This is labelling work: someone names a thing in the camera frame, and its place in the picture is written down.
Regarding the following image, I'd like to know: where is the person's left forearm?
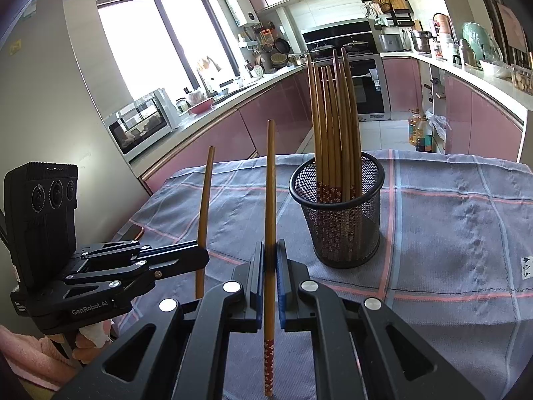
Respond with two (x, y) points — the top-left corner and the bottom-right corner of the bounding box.
(0, 324), (82, 392)

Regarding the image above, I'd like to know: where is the steel stockpot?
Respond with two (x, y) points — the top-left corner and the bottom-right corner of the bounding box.
(410, 29), (434, 54)

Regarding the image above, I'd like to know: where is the person's left hand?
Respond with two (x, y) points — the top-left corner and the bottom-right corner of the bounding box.
(75, 321), (114, 365)

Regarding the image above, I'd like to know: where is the large kitchen window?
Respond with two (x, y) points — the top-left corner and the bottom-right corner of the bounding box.
(94, 0), (244, 107)

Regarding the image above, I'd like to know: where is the white plastic bag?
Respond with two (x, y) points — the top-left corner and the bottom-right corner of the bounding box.
(427, 108), (449, 153)

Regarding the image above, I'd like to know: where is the white gas water heater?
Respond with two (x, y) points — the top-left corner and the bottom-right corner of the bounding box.
(224, 0), (260, 28)

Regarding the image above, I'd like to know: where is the steel thermos bottle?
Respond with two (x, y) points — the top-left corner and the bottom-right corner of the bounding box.
(458, 38), (476, 67)

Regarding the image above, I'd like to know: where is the black wall rack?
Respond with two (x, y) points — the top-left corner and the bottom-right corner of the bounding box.
(361, 0), (416, 31)

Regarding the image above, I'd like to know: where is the pink electric kettle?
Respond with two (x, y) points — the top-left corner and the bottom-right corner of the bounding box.
(433, 13), (453, 37)

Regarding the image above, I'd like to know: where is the yellow oil bottle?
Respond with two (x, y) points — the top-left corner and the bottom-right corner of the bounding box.
(408, 108), (424, 147)

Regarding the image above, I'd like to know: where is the black mesh holder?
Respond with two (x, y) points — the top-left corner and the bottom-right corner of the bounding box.
(289, 156), (386, 269)

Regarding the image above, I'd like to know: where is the pink wall picture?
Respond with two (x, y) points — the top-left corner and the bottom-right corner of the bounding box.
(497, 2), (526, 51)

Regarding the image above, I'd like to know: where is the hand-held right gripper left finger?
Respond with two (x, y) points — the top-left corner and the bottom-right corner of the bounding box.
(52, 241), (266, 400)

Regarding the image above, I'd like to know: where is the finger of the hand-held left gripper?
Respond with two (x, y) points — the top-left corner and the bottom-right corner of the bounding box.
(79, 240), (209, 261)
(62, 254), (210, 301)

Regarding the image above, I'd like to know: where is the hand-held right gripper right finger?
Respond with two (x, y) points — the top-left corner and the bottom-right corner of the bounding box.
(277, 239), (486, 400)

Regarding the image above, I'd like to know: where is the white toaster oven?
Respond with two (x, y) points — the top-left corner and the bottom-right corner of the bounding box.
(108, 88), (181, 156)

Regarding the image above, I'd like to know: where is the dark oil bottle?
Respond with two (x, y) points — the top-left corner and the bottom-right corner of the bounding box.
(416, 117), (434, 153)

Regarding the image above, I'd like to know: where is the grey refrigerator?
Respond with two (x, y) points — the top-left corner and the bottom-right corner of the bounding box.
(0, 0), (154, 330)

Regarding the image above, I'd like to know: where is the black integrated stove oven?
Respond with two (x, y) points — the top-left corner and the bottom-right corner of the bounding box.
(300, 19), (395, 122)

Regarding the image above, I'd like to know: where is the pink bowl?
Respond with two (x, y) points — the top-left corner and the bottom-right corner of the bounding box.
(187, 98), (216, 116)

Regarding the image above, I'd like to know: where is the pale green covered appliance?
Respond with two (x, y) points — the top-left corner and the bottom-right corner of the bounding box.
(462, 22), (503, 66)

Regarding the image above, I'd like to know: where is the pink base cabinet peninsula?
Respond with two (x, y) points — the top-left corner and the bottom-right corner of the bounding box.
(381, 50), (533, 163)

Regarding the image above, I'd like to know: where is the bunch of wooden chopsticks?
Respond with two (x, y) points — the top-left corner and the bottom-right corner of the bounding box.
(306, 47), (365, 255)

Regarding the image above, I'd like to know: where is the pink base cabinet with sink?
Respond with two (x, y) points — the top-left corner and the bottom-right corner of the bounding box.
(129, 64), (317, 194)

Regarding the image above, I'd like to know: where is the blue plaid tablecloth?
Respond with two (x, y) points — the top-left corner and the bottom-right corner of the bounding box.
(112, 149), (533, 400)

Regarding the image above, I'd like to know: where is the red-ended wooden chopstick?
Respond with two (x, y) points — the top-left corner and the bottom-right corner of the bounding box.
(195, 146), (215, 301)
(263, 119), (277, 398)

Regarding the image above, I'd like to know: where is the clear egg container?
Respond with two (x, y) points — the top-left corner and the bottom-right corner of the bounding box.
(511, 63), (533, 91)

